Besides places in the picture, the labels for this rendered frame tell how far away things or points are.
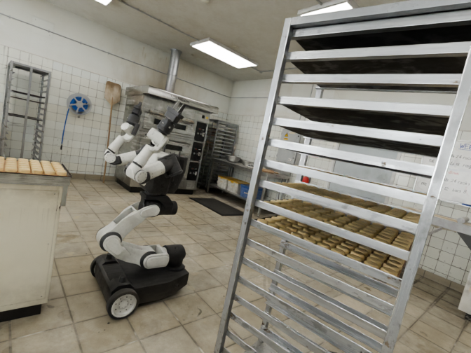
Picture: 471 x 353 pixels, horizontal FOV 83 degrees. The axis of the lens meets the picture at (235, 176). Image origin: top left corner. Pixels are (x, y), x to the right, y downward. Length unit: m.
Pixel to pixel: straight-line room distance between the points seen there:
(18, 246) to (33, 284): 0.27
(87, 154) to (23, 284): 4.32
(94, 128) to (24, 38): 1.75
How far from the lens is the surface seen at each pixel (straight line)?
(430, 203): 0.95
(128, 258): 2.18
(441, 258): 4.75
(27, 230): 1.93
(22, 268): 2.03
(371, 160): 1.00
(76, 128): 6.05
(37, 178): 1.86
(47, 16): 6.15
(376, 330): 1.10
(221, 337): 1.42
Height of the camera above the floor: 1.27
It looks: 6 degrees down
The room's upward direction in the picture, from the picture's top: 12 degrees clockwise
